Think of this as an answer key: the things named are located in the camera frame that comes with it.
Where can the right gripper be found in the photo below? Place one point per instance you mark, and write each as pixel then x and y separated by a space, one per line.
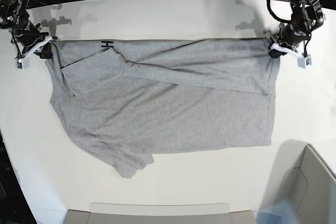
pixel 29 37

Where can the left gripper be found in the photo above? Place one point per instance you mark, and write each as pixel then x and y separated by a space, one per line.
pixel 287 37

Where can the grey T-shirt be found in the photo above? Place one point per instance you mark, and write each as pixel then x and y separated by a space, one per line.
pixel 125 101

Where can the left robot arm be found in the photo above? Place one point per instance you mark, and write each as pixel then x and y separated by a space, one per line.
pixel 306 17

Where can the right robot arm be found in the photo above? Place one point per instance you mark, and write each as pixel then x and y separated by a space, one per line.
pixel 14 13

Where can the grey bin at right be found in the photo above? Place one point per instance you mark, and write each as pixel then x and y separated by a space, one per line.
pixel 310 188

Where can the grey bin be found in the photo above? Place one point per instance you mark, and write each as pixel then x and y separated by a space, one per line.
pixel 118 213
pixel 310 188

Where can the blue cloth in corner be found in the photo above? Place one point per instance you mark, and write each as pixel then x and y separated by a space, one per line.
pixel 279 213

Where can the grey bin at bottom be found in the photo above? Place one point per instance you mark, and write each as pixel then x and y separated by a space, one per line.
pixel 118 213

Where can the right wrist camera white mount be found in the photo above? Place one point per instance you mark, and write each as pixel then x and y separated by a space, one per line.
pixel 23 58

